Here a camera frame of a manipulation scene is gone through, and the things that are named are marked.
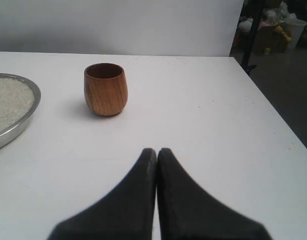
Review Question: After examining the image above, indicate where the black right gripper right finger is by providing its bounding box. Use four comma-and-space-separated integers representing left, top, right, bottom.
156, 148, 272, 240

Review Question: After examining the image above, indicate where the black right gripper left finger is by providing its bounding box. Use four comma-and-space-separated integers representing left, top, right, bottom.
48, 148, 157, 240

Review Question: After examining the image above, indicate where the round metal rice tray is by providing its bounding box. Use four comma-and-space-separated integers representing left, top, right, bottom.
0, 73, 41, 149

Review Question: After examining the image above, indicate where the white plastic bucket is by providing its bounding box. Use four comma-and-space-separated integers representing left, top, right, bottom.
285, 18, 307, 50

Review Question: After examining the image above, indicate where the black tripod stand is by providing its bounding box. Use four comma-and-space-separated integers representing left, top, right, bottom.
240, 0, 266, 76

